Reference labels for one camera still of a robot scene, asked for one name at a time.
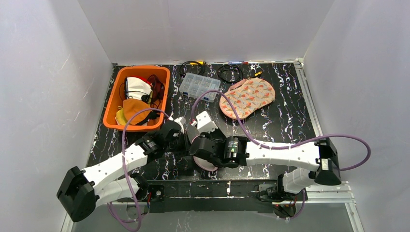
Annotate white mesh laundry bag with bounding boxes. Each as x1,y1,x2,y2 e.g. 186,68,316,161
186,124,218,172

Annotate orange bra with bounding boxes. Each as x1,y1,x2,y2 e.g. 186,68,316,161
122,99,159,126

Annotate floral pink fabric pouch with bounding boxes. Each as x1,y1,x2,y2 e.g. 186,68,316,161
219,78,276,120

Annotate white bra black straps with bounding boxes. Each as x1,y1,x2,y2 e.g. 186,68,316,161
123,76,153,102

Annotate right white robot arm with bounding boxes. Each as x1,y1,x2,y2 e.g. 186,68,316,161
189,132,341,194

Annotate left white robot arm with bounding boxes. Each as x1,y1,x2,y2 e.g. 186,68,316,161
57,117,186,222

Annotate dark maroon bra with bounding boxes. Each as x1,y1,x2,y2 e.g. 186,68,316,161
148,74,165,108

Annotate yellow bra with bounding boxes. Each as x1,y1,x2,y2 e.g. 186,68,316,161
115,107,128,126

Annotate clear plastic screw box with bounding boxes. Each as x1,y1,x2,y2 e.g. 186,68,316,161
179,72,221,99

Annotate red garment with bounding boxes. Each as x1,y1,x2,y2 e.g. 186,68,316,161
138,77,152,85

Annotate orange plastic bin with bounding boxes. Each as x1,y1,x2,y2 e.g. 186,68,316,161
103,66,171,132

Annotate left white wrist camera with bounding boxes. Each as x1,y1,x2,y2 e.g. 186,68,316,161
168,116,186,133

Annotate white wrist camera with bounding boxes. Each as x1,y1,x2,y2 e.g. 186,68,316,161
191,111,218,133
168,116,186,133

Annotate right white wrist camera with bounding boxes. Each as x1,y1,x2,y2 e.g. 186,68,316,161
191,111,218,133

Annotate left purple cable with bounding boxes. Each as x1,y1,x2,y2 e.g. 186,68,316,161
106,108,172,232

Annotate black coiled cable right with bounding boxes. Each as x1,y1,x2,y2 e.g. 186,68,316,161
217,64,244,84

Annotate black coiled cable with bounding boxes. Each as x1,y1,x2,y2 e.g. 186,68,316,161
179,60,206,77
217,64,244,84

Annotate black coiled cable left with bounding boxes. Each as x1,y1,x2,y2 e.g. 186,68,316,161
179,60,206,77

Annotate aluminium right rail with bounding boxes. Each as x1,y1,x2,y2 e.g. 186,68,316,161
294,58,364,232

